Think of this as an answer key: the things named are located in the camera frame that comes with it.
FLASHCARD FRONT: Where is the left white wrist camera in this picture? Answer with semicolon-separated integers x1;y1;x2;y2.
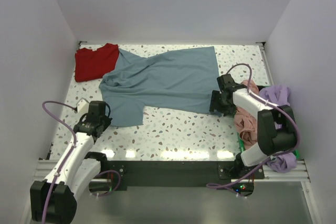
76;98;89;115

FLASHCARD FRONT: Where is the folded red t-shirt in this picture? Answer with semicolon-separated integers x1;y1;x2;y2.
75;43;119;82

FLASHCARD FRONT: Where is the blue-grey t-shirt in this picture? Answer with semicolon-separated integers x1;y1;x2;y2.
99;47;219;127

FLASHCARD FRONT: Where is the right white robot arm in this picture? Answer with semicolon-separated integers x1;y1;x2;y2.
209;74;298;178

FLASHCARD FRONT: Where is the crumpled lilac t-shirt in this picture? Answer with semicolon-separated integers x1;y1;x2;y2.
259;84;297;173

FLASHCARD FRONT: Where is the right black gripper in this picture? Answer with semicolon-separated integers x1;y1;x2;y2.
209;90;234;117

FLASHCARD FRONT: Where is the crumpled pink t-shirt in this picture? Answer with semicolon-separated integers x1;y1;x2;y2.
233;79;260;150

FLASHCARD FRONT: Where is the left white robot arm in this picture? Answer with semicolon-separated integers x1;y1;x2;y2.
30;101;112;223

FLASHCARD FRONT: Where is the green plastic bin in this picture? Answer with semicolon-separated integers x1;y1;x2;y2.
236;84;301;161

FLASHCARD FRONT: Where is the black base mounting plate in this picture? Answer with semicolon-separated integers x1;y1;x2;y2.
89;161;252;192

